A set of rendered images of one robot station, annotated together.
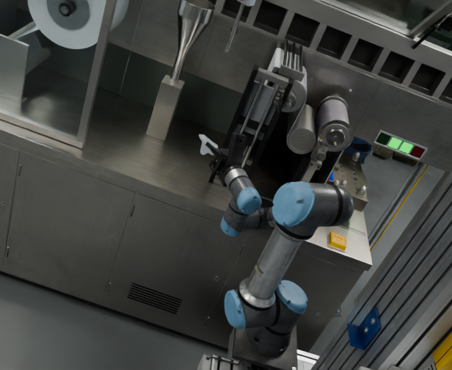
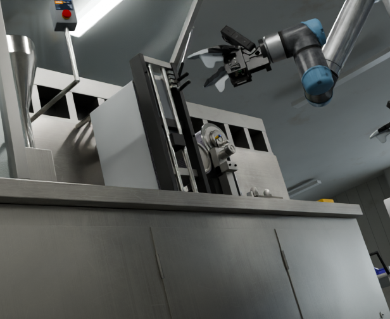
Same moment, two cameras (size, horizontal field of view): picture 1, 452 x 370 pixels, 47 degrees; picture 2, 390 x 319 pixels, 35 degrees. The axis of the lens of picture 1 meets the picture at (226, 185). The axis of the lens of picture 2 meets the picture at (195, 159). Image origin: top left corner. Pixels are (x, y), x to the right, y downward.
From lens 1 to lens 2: 2.17 m
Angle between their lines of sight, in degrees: 68
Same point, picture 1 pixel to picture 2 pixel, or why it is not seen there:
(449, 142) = (246, 178)
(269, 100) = (167, 88)
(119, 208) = (142, 271)
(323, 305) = (375, 296)
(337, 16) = (106, 88)
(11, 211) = not seen: outside the picture
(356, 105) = not seen: hidden behind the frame
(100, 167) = (92, 187)
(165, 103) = (42, 178)
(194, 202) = (215, 196)
